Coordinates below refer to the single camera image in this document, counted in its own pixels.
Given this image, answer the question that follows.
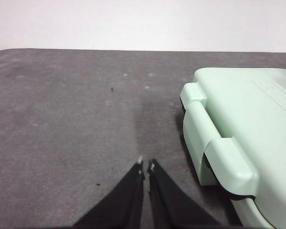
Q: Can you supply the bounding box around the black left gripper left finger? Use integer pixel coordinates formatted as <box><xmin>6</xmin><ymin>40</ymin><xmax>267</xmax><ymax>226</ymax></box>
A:
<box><xmin>71</xmin><ymin>156</ymin><xmax>145</xmax><ymax>229</ymax></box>

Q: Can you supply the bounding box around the mint green breakfast machine base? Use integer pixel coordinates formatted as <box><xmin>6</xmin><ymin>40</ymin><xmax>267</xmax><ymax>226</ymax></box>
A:
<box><xmin>182</xmin><ymin>102</ymin><xmax>286</xmax><ymax>229</ymax></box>

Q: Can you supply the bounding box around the mint green hinged griddle cover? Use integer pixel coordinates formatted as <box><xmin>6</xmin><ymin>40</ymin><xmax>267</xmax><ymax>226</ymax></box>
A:
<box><xmin>180</xmin><ymin>67</ymin><xmax>286</xmax><ymax>227</ymax></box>

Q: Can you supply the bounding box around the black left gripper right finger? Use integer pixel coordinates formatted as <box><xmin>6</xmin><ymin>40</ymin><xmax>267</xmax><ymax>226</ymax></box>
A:
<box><xmin>146</xmin><ymin>158</ymin><xmax>221</xmax><ymax>229</ymax></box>

